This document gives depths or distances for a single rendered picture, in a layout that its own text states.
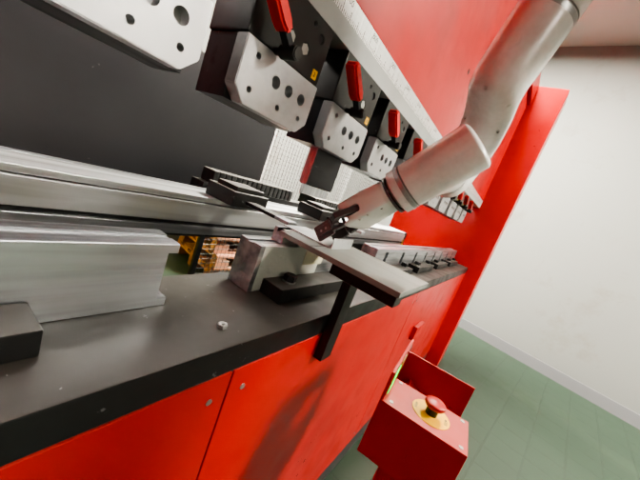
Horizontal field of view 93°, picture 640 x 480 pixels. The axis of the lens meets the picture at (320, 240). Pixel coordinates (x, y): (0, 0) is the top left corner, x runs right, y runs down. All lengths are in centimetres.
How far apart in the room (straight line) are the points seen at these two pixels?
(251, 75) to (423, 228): 246
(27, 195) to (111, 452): 41
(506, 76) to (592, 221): 372
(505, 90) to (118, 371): 62
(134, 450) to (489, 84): 67
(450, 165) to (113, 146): 80
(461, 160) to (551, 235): 371
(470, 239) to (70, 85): 251
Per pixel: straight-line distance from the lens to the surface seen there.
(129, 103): 97
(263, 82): 46
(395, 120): 74
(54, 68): 92
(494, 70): 59
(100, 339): 43
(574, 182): 432
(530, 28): 61
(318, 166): 65
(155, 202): 74
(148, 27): 38
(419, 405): 70
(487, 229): 271
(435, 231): 277
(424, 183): 55
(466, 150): 55
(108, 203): 70
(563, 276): 420
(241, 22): 47
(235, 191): 77
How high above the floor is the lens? 112
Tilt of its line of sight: 10 degrees down
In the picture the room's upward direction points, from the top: 20 degrees clockwise
